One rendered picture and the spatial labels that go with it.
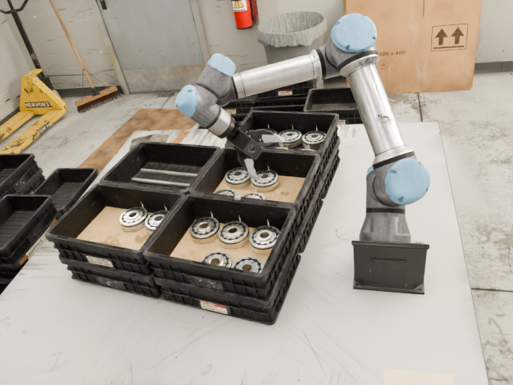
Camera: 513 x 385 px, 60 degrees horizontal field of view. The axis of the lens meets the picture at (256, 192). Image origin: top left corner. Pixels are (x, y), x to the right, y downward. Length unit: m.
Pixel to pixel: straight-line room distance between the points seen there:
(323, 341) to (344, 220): 0.52
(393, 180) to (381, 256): 0.25
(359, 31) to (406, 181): 0.42
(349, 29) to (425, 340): 0.87
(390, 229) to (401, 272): 0.13
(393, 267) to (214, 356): 0.58
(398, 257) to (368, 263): 0.09
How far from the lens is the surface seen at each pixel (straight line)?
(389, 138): 1.23
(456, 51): 4.09
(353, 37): 1.27
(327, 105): 2.90
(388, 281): 1.40
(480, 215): 2.82
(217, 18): 4.39
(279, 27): 4.13
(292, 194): 1.60
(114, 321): 1.56
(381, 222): 1.33
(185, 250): 1.48
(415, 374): 1.20
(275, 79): 1.37
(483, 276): 2.49
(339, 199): 1.76
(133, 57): 4.86
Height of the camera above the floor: 1.81
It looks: 37 degrees down
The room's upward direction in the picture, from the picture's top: 11 degrees counter-clockwise
